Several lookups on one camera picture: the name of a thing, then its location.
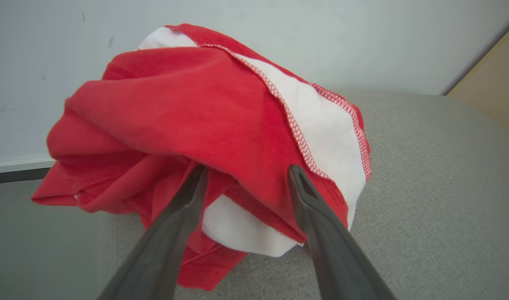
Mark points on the red white inside-out garment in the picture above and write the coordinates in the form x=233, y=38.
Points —
x=188, y=121

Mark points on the beige wooden panel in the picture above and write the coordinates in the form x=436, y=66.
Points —
x=492, y=87

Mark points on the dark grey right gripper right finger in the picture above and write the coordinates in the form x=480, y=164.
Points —
x=333, y=250

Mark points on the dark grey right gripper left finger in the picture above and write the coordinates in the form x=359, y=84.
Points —
x=163, y=250

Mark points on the white black wall baseboard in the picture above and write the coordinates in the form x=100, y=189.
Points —
x=17, y=168

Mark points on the grey fabric sofa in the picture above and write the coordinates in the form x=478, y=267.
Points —
x=437, y=200

